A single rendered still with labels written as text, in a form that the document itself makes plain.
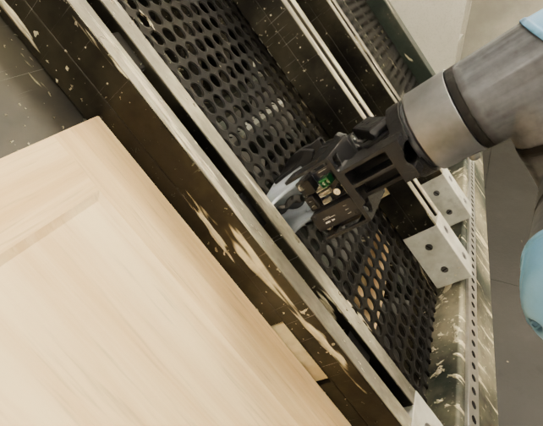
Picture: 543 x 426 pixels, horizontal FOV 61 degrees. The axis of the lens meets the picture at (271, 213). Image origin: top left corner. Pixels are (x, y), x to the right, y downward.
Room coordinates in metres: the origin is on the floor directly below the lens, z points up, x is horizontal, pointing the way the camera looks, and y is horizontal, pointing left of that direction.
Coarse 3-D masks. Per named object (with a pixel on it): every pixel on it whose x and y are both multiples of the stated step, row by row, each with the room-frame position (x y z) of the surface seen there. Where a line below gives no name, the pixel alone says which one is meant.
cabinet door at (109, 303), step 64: (0, 192) 0.28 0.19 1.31; (64, 192) 0.32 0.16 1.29; (128, 192) 0.36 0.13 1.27; (0, 256) 0.25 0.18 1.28; (64, 256) 0.28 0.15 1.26; (128, 256) 0.31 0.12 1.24; (192, 256) 0.35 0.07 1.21; (0, 320) 0.22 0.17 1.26; (64, 320) 0.24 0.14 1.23; (128, 320) 0.27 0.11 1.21; (192, 320) 0.30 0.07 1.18; (256, 320) 0.34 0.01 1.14; (0, 384) 0.19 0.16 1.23; (64, 384) 0.20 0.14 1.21; (128, 384) 0.23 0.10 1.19; (192, 384) 0.25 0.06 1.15; (256, 384) 0.29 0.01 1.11
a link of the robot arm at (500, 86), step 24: (528, 24) 0.35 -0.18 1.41; (480, 48) 0.37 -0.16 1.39; (504, 48) 0.35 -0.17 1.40; (528, 48) 0.33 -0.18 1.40; (456, 72) 0.36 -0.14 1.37; (480, 72) 0.35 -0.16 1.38; (504, 72) 0.34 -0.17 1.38; (528, 72) 0.33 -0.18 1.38; (456, 96) 0.35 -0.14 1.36; (480, 96) 0.34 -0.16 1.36; (504, 96) 0.33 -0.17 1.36; (528, 96) 0.32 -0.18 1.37; (480, 120) 0.34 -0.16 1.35; (504, 120) 0.33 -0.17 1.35; (528, 120) 0.33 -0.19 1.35; (528, 144) 0.33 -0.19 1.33
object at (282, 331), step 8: (272, 328) 0.35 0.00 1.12; (280, 328) 0.35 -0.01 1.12; (280, 336) 0.35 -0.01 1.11; (288, 336) 0.34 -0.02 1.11; (288, 344) 0.34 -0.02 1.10; (296, 344) 0.34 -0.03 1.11; (296, 352) 0.34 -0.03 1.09; (304, 352) 0.34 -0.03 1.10; (304, 360) 0.34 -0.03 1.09; (312, 360) 0.34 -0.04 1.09; (304, 368) 0.34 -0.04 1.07; (312, 368) 0.34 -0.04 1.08; (320, 368) 0.33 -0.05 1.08; (312, 376) 0.33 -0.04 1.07; (320, 376) 0.33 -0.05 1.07
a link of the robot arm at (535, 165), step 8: (520, 152) 0.34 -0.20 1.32; (528, 152) 0.33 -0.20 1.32; (536, 152) 0.32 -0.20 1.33; (528, 160) 0.33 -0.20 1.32; (536, 160) 0.32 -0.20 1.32; (528, 168) 0.34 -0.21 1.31; (536, 168) 0.32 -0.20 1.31; (536, 176) 0.33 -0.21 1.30; (536, 184) 0.33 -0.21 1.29; (536, 200) 0.29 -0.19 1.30
